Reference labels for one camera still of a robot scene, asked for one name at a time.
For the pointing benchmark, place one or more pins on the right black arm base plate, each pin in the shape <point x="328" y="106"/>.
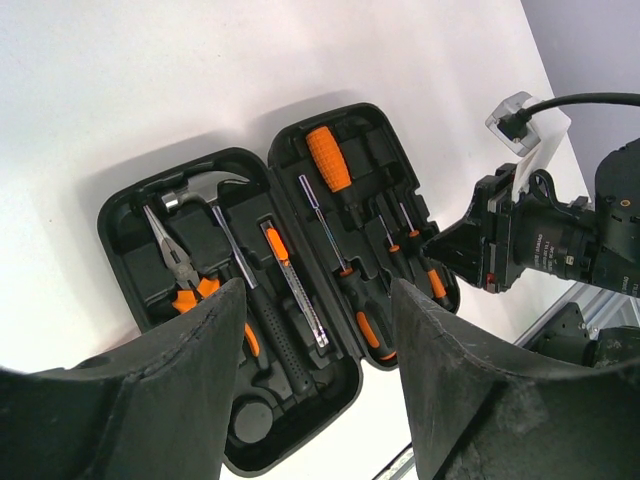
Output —
<point x="575" y="335"/>

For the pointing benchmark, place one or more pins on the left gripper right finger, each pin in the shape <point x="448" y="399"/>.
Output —
<point x="480" y="407"/>

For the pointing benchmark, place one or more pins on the small precision screwdriver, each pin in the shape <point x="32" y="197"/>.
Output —
<point x="415" y="240"/>
<point x="396" y="254"/>

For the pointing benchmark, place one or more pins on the orange handle needle-nose pliers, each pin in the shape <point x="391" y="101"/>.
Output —
<point x="192" y="287"/>

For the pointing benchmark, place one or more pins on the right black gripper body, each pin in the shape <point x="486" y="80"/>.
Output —
<point x="594" y="244"/>

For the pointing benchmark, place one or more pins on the black handle nut driver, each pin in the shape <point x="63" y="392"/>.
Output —
<point x="369" y="314"/>

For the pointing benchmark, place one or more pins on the orange handle screwdriver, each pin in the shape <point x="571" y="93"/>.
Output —
<point x="333" y="168"/>

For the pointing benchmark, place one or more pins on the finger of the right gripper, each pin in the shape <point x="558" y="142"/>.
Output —
<point x="461" y="247"/>

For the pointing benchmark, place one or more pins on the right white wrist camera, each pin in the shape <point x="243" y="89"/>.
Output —
<point x="536" y="146"/>

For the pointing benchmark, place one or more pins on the black plastic tool case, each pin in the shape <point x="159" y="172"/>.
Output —
<point x="288" y="389"/>

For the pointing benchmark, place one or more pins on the aluminium front rail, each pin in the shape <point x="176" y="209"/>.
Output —
<point x="589" y="308"/>

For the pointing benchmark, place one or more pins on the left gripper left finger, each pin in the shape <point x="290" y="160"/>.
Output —
<point x="157" y="407"/>

